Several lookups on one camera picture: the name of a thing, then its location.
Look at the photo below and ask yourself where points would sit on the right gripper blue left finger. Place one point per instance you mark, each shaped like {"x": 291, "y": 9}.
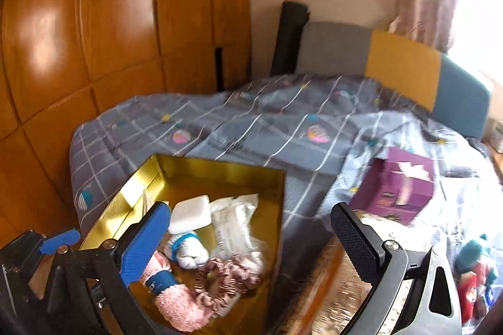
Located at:
{"x": 138, "y": 243}

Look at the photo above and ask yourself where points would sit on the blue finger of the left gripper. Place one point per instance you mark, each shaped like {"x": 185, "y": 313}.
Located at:
{"x": 68, "y": 238}

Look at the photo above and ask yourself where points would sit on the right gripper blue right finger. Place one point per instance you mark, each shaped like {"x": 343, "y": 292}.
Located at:
{"x": 361, "y": 243}

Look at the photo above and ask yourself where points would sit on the white foam sponge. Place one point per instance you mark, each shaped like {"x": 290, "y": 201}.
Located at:
{"x": 190, "y": 214}

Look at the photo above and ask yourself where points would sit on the white sock blue band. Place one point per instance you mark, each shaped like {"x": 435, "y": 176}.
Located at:
{"x": 186, "y": 250}

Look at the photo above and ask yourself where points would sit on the white wet wipes packet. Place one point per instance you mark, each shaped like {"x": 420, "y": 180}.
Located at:
{"x": 231, "y": 223}

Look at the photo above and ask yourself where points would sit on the pink towel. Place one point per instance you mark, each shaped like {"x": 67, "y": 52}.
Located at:
{"x": 173, "y": 300}

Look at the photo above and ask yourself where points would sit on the red Santa sock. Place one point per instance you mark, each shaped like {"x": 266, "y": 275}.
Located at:
{"x": 468, "y": 295}

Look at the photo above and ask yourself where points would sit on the gold metal tray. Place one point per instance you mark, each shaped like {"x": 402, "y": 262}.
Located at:
{"x": 174, "y": 179}

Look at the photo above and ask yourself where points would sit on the ornate gold tissue box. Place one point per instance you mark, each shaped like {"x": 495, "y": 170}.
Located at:
{"x": 334, "y": 291}

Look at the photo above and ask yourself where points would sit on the purple cardboard box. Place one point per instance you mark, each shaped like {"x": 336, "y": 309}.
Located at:
{"x": 396, "y": 187}

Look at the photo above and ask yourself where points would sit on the grey plaid bed quilt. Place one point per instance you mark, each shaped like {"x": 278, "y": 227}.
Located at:
{"x": 323, "y": 132}

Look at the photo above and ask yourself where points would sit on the grey yellow blue headboard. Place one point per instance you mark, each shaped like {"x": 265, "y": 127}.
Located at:
{"x": 453, "y": 96}

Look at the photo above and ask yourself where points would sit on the wooden wardrobe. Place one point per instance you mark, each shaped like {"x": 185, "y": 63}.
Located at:
{"x": 65, "y": 61}

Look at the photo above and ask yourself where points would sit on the window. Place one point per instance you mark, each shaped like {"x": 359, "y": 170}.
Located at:
{"x": 476, "y": 36}

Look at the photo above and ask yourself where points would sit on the black rolled mat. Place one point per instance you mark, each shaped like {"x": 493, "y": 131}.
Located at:
{"x": 293, "y": 17}

